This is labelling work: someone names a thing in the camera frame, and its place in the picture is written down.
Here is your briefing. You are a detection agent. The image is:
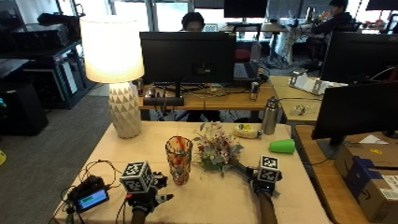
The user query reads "white table lamp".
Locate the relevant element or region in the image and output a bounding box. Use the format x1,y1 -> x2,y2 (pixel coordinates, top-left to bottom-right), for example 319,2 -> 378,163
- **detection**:
78,15 -> 145,139

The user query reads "clear crumpled wrapper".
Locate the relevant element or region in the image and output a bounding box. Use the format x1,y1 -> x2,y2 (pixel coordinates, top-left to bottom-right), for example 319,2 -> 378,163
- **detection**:
290,104 -> 310,116

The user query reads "person's right hand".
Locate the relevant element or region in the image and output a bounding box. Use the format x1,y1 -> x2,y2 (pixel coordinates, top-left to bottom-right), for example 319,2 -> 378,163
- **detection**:
245,166 -> 283,198

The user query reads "steel water bottle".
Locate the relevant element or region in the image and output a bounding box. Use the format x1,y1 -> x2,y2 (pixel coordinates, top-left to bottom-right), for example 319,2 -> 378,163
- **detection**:
261,96 -> 282,136

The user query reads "person's left hand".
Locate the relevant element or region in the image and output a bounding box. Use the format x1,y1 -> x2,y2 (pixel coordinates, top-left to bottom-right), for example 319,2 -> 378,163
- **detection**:
125,171 -> 175,213

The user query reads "left glove marker cube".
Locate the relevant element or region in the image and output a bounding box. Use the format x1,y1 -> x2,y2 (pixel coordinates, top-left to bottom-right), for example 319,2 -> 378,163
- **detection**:
120,161 -> 155,194

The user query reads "black cable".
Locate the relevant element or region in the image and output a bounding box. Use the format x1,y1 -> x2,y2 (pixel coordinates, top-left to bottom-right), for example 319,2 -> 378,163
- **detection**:
48,159 -> 123,224

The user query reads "black device with screen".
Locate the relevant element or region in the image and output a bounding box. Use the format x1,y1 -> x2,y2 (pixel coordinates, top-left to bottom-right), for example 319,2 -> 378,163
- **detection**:
66,175 -> 112,215

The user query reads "green plastic cup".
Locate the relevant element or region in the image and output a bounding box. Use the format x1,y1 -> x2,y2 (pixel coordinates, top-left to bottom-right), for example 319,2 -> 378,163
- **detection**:
269,138 -> 297,155

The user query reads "white plastic holder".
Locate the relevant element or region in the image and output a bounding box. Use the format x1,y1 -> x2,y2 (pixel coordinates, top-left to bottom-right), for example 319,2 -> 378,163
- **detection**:
287,70 -> 348,96

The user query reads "black monitor with stand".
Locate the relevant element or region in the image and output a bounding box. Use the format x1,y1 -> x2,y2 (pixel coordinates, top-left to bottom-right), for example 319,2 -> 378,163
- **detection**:
311,81 -> 398,161

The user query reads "yellow white wrapped packet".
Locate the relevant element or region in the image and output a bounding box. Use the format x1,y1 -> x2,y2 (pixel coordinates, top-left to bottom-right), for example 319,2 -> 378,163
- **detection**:
233,123 -> 263,139

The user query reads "cardboard box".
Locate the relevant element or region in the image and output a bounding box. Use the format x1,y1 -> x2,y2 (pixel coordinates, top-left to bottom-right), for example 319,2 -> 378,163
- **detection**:
332,142 -> 398,224

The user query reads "right glove marker cube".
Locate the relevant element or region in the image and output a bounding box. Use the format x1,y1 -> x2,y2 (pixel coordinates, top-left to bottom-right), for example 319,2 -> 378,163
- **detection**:
255,154 -> 281,184

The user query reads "flower bouquet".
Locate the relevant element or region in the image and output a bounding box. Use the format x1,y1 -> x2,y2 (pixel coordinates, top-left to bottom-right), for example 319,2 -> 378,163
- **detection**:
193,121 -> 255,179

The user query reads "beige tablecloth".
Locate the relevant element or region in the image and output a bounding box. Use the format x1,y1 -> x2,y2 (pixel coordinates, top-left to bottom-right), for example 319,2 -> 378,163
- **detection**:
53,120 -> 332,224

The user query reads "wooden desk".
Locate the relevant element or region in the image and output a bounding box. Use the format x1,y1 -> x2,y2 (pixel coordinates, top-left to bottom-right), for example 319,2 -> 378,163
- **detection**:
138,79 -> 278,112

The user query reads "orange patterned glass vase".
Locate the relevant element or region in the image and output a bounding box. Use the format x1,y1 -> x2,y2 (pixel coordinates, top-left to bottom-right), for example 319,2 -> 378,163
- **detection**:
163,135 -> 194,187

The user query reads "large black monitor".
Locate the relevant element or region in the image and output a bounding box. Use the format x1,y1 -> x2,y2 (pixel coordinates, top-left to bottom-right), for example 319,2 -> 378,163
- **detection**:
139,31 -> 237,106

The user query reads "black speaker box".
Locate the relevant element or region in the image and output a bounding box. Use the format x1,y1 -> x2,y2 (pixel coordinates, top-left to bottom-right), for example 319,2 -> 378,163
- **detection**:
0,81 -> 49,136

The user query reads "black shelf unit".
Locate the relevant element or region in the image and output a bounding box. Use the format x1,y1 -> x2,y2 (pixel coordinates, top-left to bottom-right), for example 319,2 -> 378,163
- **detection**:
0,21 -> 97,110

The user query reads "glove marker cube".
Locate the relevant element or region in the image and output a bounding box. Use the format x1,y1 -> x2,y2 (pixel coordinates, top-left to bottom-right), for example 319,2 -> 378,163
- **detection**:
255,154 -> 281,184
120,161 -> 155,194

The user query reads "small silver can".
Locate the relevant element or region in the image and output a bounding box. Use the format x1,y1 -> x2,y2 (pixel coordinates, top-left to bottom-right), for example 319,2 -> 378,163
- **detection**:
249,81 -> 261,101

